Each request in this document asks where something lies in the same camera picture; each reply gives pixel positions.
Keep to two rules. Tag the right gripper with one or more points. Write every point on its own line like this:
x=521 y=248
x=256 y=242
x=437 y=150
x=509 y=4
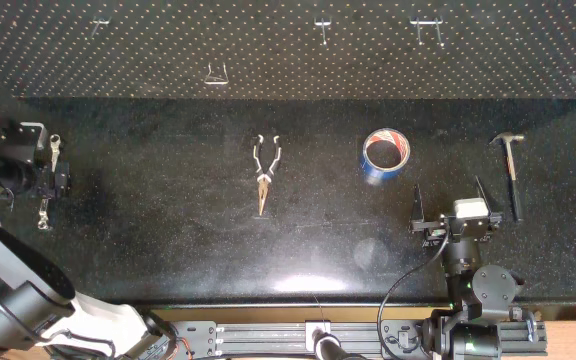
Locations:
x=468 y=227

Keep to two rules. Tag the hammer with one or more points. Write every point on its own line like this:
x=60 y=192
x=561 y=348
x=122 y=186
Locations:
x=510 y=160

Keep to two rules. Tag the roll of blue tape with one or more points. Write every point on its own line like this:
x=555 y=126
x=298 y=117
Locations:
x=380 y=175

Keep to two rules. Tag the pliers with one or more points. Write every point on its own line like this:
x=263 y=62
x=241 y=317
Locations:
x=264 y=177

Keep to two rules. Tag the wrench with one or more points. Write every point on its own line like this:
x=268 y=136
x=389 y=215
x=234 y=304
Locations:
x=55 y=145

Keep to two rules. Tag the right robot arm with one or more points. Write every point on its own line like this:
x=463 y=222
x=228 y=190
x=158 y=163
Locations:
x=488 y=290

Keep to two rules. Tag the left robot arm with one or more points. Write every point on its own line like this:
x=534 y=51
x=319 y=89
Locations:
x=13 y=280

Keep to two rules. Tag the black pegboard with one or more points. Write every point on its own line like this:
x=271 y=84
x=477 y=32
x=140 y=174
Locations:
x=268 y=50

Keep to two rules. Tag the metal hook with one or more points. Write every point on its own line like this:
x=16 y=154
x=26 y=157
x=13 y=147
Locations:
x=425 y=21
x=323 y=32
x=216 y=82
x=100 y=21

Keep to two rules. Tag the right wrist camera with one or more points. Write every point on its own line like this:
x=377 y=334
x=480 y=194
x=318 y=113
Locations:
x=470 y=207

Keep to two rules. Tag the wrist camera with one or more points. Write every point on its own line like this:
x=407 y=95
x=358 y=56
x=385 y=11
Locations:
x=33 y=135
x=470 y=207

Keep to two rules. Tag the mounting rail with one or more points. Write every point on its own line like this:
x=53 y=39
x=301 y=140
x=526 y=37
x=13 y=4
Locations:
x=268 y=337

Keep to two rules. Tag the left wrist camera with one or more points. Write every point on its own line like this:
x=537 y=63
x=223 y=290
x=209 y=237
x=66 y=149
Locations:
x=33 y=135

